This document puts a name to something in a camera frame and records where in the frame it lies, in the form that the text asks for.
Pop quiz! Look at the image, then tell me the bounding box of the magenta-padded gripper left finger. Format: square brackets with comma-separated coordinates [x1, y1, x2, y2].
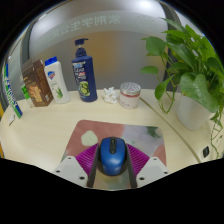
[53, 143, 101, 189]

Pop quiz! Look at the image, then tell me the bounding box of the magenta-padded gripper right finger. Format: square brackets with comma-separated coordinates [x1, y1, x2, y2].
[125, 143, 171, 189]

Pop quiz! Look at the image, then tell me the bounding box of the blue and black computer mouse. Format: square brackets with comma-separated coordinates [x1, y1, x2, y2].
[98, 136, 128, 177]

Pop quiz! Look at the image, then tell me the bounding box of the floral pastel mouse pad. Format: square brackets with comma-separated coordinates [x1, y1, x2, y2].
[60, 119, 167, 190]

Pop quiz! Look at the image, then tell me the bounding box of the small black desk socket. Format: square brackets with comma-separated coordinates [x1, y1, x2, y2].
[202, 145, 211, 159]

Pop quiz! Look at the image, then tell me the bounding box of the green plant in white pot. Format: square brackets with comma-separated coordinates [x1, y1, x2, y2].
[139, 18, 224, 160]

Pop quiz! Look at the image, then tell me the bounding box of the small jar with pink label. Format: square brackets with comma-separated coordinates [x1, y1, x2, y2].
[119, 81, 142, 110]

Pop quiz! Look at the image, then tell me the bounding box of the small white packet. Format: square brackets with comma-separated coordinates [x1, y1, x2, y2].
[8, 113, 17, 126]

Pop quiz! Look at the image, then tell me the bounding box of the crumpled white tissue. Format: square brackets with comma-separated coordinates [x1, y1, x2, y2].
[101, 86, 120, 104]

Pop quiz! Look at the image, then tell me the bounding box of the clear bottle with green label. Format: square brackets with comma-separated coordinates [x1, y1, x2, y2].
[19, 75, 35, 108]

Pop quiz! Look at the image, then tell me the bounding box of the white bottle with blue cap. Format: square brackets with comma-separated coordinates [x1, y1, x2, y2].
[44, 56, 71, 105]

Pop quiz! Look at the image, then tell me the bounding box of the brown cardboard box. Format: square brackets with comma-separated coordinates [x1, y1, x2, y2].
[21, 59, 54, 108]

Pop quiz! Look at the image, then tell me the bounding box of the dark blue pump bottle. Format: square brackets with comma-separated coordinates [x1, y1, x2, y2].
[71, 37, 99, 103]

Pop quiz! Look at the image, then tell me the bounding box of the white green blue tube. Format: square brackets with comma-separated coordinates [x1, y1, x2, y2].
[2, 63, 24, 119]

